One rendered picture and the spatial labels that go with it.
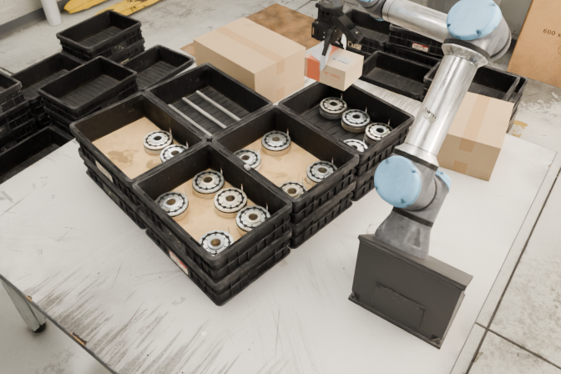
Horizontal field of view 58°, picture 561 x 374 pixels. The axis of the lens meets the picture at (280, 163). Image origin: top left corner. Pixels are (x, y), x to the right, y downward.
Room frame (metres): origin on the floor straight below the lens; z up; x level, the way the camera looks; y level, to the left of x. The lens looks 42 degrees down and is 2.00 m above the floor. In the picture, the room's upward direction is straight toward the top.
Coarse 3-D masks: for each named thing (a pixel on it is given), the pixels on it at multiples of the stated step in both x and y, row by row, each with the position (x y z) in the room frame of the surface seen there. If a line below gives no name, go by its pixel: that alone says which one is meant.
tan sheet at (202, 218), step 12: (192, 180) 1.21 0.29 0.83; (180, 192) 1.16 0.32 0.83; (192, 192) 1.16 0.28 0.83; (192, 204) 1.11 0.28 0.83; (204, 204) 1.11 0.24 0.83; (252, 204) 1.11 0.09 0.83; (192, 216) 1.05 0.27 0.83; (204, 216) 1.05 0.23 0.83; (216, 216) 1.05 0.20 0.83; (192, 228) 1.01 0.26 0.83; (204, 228) 1.01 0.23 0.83; (216, 228) 1.01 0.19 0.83
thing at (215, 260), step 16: (208, 144) 1.28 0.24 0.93; (176, 160) 1.20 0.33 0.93; (144, 176) 1.13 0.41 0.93; (256, 176) 1.13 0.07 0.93; (144, 192) 1.06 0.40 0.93; (272, 192) 1.06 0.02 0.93; (160, 208) 0.99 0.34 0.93; (288, 208) 0.99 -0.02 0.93; (176, 224) 0.94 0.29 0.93; (272, 224) 0.95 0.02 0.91; (192, 240) 0.88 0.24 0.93; (240, 240) 0.88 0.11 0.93; (208, 256) 0.82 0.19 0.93; (224, 256) 0.83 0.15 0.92
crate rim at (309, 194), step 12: (276, 108) 1.48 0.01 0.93; (252, 120) 1.41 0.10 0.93; (300, 120) 1.41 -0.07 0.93; (228, 132) 1.34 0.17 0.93; (216, 144) 1.28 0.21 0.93; (336, 144) 1.28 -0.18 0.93; (252, 168) 1.16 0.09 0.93; (348, 168) 1.17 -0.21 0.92; (264, 180) 1.11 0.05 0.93; (324, 180) 1.11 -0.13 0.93; (312, 192) 1.06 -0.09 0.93; (300, 204) 1.03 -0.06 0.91
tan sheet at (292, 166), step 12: (252, 144) 1.40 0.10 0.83; (264, 156) 1.33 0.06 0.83; (276, 156) 1.33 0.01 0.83; (288, 156) 1.33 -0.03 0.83; (300, 156) 1.33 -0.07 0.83; (312, 156) 1.33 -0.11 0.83; (264, 168) 1.27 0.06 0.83; (276, 168) 1.27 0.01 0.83; (288, 168) 1.27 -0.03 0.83; (300, 168) 1.27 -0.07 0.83; (276, 180) 1.21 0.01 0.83; (288, 180) 1.21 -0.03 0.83; (300, 180) 1.21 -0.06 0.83
